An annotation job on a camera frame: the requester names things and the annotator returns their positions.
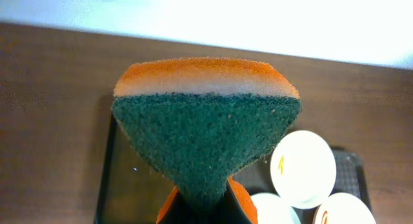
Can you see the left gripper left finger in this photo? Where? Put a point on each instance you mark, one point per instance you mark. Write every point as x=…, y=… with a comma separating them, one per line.
x=175, y=209

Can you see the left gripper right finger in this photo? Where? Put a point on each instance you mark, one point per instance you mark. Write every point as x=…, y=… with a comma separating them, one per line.
x=237, y=205

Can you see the white plate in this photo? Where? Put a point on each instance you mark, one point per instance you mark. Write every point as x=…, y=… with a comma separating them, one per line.
x=303, y=169
x=271, y=209
x=343, y=208

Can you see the orange green scrub sponge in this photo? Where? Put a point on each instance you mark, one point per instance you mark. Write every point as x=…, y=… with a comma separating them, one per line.
x=200, y=120

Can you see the small dark water tray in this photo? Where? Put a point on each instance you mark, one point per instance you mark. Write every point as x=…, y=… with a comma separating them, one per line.
x=130, y=190

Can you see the large brown serving tray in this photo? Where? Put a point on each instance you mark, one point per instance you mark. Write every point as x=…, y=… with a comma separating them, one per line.
x=349, y=179

